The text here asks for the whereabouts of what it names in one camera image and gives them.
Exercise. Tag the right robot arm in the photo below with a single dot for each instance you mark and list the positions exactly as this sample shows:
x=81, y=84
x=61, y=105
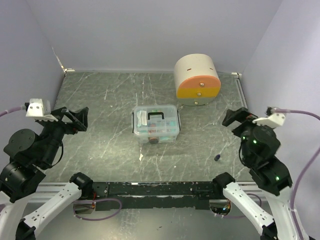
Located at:
x=258, y=147

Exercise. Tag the amber bottle orange label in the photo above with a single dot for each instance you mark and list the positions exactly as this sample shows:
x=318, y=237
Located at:
x=153, y=140

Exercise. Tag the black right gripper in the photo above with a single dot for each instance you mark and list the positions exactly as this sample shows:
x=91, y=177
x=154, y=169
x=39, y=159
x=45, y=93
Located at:
x=241, y=115

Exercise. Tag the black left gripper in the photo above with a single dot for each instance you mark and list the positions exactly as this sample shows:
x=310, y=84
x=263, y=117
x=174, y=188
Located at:
x=80, y=117

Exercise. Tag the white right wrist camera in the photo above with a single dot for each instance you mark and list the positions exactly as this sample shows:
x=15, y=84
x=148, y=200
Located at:
x=273, y=119

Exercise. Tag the clear plastic storage box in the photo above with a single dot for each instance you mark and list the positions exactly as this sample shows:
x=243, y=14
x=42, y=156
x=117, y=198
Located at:
x=156, y=130

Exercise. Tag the clear packet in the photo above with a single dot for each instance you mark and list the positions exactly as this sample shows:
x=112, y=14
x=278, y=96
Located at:
x=143, y=118

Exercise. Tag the round drawer cabinet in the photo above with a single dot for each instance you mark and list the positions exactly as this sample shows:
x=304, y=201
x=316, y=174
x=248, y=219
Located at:
x=196, y=80

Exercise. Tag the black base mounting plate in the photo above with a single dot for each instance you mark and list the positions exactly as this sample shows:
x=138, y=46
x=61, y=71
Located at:
x=160, y=195

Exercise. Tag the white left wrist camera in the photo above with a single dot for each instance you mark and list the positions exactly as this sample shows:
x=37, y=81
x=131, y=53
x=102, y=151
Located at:
x=40, y=110

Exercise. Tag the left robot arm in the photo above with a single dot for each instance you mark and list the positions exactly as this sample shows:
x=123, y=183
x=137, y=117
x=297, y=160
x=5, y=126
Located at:
x=30, y=154

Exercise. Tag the clear compartment tray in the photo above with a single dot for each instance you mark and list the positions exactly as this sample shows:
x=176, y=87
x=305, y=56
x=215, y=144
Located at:
x=157, y=122

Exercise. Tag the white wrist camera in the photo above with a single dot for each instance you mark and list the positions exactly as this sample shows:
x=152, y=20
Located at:
x=40, y=110
x=273, y=119

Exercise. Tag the aluminium frame rail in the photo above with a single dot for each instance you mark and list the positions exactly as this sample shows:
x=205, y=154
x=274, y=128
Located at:
x=237, y=76

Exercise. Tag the small dark blue cap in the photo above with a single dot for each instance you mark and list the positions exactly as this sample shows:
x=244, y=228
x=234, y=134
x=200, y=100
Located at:
x=217, y=157

